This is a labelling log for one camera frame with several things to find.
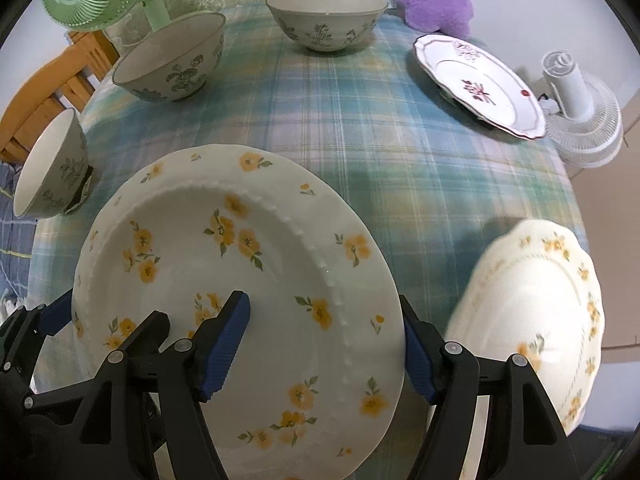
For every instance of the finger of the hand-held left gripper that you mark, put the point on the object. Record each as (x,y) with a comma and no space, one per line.
(55,316)

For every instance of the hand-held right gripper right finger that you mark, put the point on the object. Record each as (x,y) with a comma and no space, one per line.
(417,355)

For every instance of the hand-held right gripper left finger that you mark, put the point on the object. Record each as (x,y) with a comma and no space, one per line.
(225,345)

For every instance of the large round yellow floral plate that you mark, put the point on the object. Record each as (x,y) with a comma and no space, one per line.
(280,270)

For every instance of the scalloped yellow floral plate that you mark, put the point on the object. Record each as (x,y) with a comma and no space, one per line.
(530,300)

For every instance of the red floral white plate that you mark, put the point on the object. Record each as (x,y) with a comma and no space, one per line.
(465,77)

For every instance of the grey striped blanket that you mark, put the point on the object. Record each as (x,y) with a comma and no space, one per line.
(12,240)

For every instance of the wooden headboard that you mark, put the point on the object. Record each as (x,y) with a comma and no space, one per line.
(30,105)

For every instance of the plaid tablecloth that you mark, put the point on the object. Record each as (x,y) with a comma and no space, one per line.
(350,150)

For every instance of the white desk fan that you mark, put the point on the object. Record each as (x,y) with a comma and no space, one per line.
(570,90)

